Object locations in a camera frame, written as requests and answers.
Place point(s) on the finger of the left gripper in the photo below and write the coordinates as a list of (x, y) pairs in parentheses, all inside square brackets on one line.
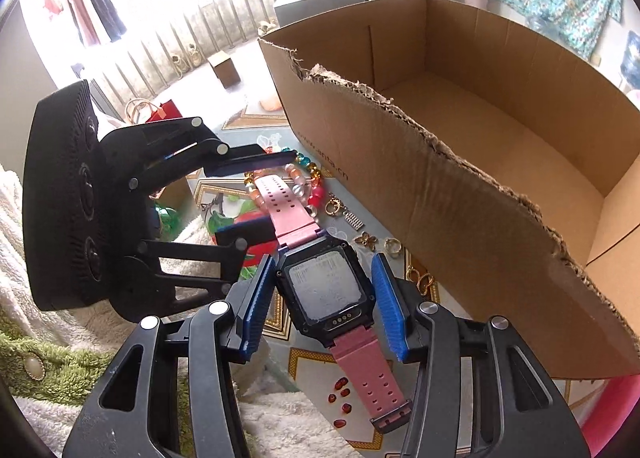
[(218, 264), (148, 157)]

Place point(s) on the green knitted garment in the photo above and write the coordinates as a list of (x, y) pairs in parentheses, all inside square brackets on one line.
[(49, 379)]

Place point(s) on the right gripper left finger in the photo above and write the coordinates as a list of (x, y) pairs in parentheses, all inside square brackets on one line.
[(133, 409)]

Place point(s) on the brown cardboard box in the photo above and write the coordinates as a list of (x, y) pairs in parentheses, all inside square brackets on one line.
[(505, 164)]

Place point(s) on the red bag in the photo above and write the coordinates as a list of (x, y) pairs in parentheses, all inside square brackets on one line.
[(164, 111)]

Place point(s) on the silver rectangular pendant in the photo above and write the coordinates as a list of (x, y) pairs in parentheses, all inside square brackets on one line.
[(353, 220)]

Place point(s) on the pink strap smart watch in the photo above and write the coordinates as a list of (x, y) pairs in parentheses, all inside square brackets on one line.
[(331, 300)]

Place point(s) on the metal balcony railing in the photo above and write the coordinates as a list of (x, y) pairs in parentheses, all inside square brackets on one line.
[(145, 62)]

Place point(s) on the gold hoop earring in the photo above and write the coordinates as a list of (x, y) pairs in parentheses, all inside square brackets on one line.
[(334, 206)]

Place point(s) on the fruit pattern tablecloth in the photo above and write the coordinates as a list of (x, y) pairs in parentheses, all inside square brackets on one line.
[(311, 367)]

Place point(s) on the small cardboard box on floor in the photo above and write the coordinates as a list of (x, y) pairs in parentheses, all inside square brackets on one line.
[(224, 69)]

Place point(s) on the grey cabinet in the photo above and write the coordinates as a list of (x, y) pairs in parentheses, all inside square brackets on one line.
[(291, 11)]

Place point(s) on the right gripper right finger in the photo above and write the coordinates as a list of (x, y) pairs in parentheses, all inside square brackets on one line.
[(480, 390)]

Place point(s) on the gold flower earring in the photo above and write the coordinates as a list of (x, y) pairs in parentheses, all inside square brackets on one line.
[(366, 240)]

